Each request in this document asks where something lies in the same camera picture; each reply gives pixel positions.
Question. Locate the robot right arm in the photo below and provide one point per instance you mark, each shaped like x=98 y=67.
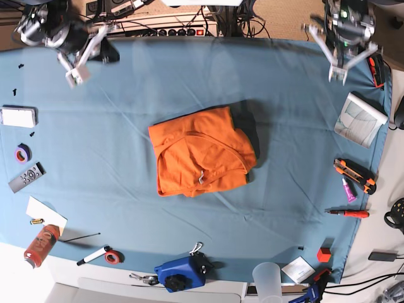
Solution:
x=52 y=24

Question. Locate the red screwdriver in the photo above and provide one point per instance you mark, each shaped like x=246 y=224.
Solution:
x=349 y=213

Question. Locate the purple tape roll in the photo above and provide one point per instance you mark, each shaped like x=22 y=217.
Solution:
x=23 y=153

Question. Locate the translucent plastic cup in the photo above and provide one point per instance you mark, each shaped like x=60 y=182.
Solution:
x=267 y=280

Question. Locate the blue clamp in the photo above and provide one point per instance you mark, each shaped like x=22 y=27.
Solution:
x=314 y=292

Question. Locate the orange black utility knife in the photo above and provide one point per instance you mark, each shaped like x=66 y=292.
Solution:
x=358 y=174

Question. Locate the white power strip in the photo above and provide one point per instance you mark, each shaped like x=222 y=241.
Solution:
x=133 y=29

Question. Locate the white paper sheet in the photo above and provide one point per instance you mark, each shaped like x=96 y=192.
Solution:
x=38 y=210

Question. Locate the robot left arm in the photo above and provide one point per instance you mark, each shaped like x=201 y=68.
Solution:
x=343 y=10

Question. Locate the small gold battery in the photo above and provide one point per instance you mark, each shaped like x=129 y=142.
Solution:
x=36 y=221

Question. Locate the white marker pen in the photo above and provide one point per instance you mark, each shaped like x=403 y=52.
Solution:
x=98 y=253

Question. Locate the white notebook with leaf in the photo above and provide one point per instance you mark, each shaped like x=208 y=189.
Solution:
x=359 y=121

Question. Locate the black power adapter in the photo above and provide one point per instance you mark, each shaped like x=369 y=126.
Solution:
x=382 y=256

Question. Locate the silver key clip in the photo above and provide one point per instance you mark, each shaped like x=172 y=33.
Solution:
x=149 y=280

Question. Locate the blue plastic device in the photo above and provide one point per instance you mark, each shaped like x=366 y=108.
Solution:
x=184 y=273

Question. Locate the red drink can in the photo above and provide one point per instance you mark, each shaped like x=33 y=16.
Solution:
x=41 y=246

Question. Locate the blue table cloth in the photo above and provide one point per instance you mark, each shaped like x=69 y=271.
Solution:
x=100 y=167

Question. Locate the purple glue tube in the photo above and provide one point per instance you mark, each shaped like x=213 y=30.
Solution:
x=351 y=196

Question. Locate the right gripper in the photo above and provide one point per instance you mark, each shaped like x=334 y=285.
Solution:
x=75 y=46

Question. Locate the red tape roll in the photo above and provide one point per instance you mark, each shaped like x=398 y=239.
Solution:
x=113 y=257

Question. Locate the silver carabiner clip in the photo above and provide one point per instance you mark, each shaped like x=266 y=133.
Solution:
x=195 y=250

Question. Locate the white box with lid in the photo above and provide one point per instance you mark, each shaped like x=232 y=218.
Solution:
x=23 y=117

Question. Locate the red cube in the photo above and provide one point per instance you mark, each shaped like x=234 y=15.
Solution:
x=324 y=255

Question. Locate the orange t-shirt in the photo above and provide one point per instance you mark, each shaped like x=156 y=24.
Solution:
x=202 y=152

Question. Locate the black computer mouse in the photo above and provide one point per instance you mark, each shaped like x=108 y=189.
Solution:
x=399 y=115

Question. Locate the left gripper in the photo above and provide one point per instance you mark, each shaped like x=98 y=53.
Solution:
x=344 y=43

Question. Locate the grey remote control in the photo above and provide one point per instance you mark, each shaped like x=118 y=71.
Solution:
x=26 y=177

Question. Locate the red black clamp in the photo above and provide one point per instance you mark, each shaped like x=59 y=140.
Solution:
x=376 y=65

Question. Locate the thin black rod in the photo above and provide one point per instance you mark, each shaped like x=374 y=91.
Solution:
x=81 y=237

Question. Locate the small white card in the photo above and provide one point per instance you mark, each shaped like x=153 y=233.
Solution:
x=298 y=270

